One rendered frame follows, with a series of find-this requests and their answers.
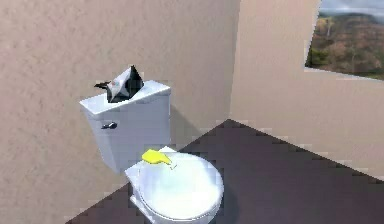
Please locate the black and white crumpled bag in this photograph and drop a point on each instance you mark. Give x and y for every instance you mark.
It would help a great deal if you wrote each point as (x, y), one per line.
(124, 85)

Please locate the window with landscape view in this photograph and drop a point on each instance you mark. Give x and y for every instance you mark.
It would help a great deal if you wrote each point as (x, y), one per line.
(350, 40)

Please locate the yellow flat object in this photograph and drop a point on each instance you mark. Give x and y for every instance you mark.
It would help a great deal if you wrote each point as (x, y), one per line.
(154, 156)

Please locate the white toilet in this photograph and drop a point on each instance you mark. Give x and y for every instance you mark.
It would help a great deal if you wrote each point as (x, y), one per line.
(140, 126)

